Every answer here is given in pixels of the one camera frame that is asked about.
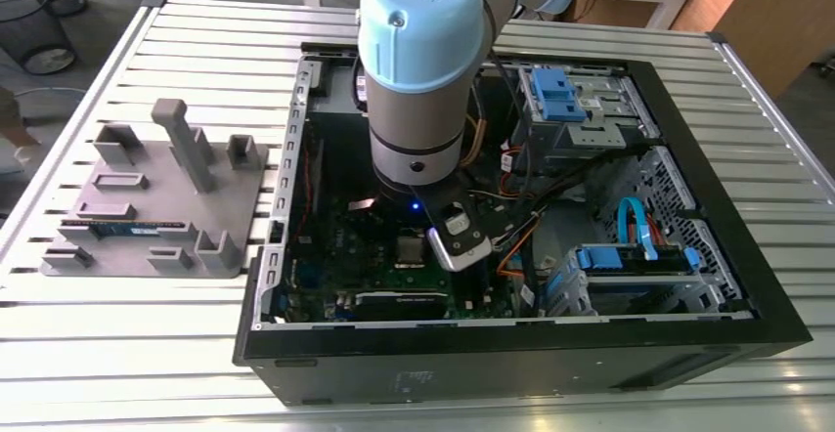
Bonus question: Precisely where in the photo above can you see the silver CPU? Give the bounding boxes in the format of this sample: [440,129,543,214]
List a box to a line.
[393,236,427,265]

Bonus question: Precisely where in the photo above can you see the CPU socket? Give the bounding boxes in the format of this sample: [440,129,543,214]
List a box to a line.
[388,230,437,273]

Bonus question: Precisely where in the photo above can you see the green motherboard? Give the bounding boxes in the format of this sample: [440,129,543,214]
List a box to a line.
[284,196,523,324]

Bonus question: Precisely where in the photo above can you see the blue VGA port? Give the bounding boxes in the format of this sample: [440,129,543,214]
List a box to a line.
[296,260,323,290]

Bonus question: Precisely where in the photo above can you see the black graphics card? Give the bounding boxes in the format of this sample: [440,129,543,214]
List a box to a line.
[349,289,452,322]

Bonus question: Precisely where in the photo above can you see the grey drive cage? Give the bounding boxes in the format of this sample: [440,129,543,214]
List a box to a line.
[509,64,666,179]

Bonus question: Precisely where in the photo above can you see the blue drive latch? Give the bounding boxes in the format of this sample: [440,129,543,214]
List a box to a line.
[529,66,587,123]

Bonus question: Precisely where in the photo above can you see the black PC case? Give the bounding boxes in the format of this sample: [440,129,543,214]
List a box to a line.
[231,40,814,409]

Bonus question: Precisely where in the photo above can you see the grey parts rack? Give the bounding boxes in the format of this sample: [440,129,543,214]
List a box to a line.
[37,98,269,280]

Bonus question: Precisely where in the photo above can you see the black disk blue carrier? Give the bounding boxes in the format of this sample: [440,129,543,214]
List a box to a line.
[571,243,703,278]

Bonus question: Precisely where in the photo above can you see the grey disk bay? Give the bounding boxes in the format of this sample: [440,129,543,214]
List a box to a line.
[539,243,751,320]

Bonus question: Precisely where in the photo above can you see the RAM stick blue label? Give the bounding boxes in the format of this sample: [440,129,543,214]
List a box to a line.
[60,220,189,238]

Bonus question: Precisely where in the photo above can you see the large black mesh wastebasket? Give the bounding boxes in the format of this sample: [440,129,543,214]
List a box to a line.
[0,0,79,77]

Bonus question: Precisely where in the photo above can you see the wooden cabinet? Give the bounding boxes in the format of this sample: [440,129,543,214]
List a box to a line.
[714,0,835,104]

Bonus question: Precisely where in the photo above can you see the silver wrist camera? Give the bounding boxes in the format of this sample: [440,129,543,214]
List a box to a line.
[424,200,496,273]

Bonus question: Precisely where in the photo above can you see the red orange wire bundle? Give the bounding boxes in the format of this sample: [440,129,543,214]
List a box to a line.
[496,141,528,202]
[493,234,547,280]

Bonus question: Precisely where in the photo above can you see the yellow wire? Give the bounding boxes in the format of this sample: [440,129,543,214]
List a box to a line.
[459,111,488,167]

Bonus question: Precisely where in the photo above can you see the black flat cable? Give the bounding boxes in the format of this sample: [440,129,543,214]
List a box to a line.
[492,143,658,257]

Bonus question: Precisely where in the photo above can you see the blue data cable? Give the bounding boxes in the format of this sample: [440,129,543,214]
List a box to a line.
[615,195,662,262]

